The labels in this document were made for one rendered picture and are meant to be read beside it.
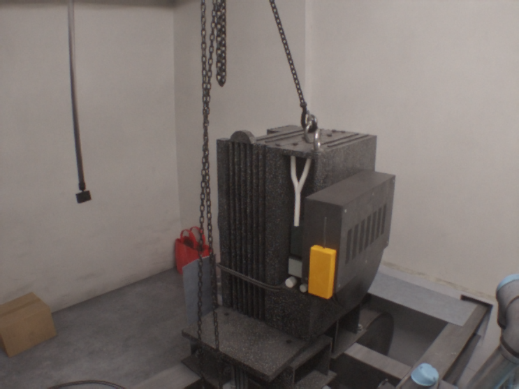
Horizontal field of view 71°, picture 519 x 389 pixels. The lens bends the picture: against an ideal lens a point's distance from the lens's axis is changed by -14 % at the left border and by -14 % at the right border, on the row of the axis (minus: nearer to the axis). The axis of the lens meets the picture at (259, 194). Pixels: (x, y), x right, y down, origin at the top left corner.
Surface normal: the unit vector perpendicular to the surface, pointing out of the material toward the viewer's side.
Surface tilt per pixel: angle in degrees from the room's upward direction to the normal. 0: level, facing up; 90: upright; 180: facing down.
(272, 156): 90
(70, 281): 90
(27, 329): 90
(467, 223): 90
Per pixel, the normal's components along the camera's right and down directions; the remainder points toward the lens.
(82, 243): 0.72, 0.21
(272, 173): -0.61, 0.24
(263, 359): 0.00, -0.95
